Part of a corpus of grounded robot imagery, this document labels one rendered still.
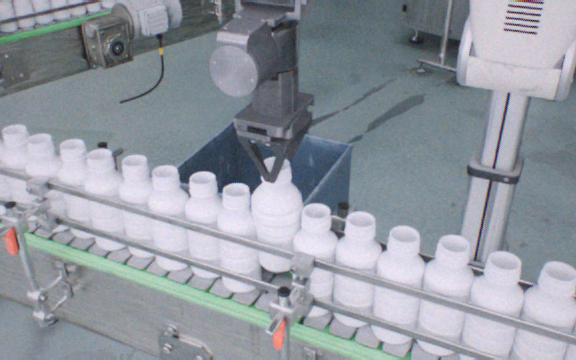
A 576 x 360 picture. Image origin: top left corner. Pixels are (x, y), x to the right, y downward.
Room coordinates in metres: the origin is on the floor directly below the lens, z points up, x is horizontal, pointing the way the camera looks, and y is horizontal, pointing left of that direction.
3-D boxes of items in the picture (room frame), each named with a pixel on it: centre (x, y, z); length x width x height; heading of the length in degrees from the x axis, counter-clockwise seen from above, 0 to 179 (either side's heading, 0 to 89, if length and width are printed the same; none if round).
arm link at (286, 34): (0.68, 0.02, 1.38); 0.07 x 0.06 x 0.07; 155
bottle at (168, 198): (0.76, 0.18, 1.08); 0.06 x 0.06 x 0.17
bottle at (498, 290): (0.56, -0.25, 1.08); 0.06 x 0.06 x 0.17
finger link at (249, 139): (0.68, 0.02, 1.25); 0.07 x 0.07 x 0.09; 65
